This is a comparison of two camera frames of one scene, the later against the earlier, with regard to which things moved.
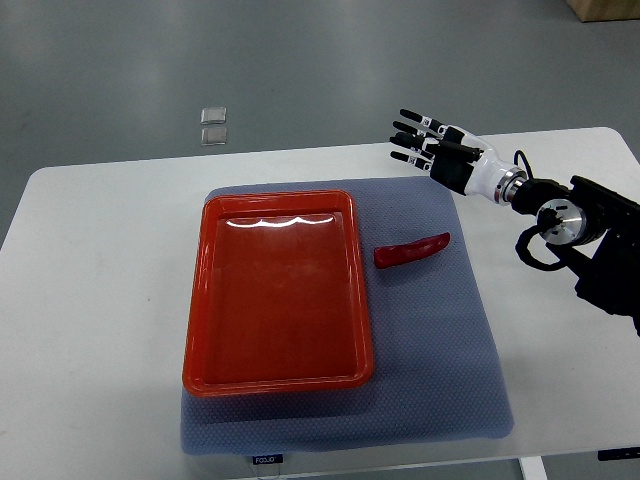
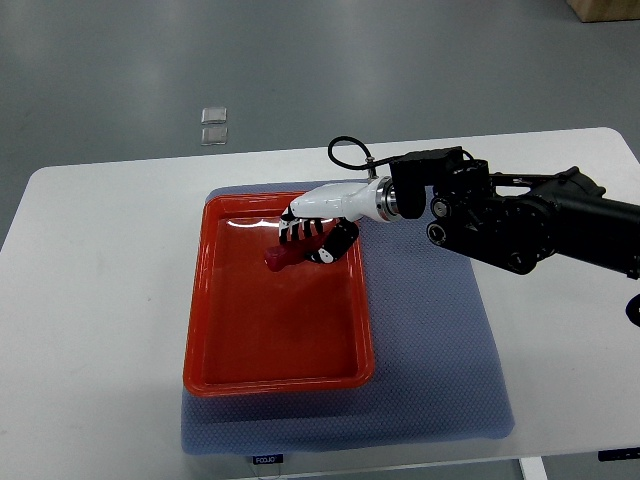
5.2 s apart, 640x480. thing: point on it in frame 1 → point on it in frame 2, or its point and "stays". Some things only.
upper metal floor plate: x=213 y=115 stays
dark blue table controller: x=619 y=453 stays
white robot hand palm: x=485 y=174 → x=358 y=201
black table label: x=268 y=459 stays
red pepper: x=402 y=253 → x=292 y=252
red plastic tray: x=278 y=298 stays
